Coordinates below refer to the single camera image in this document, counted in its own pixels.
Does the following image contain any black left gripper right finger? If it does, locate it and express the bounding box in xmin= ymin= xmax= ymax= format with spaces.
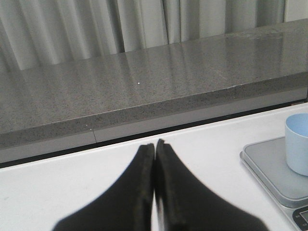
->
xmin=155 ymin=140 xmax=268 ymax=231

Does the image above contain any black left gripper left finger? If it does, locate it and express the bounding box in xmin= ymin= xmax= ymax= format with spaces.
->
xmin=54 ymin=143 xmax=154 ymax=231

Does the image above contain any light blue plastic cup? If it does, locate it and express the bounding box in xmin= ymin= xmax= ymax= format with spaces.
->
xmin=285 ymin=113 xmax=308 ymax=176

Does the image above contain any silver digital kitchen scale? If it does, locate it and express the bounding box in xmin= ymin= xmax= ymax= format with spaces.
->
xmin=240 ymin=137 xmax=308 ymax=231

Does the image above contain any grey stone countertop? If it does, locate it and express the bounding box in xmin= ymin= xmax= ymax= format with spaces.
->
xmin=0 ymin=19 xmax=308 ymax=163

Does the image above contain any grey curtain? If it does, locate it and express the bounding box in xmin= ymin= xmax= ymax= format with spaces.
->
xmin=0 ymin=0 xmax=308 ymax=73

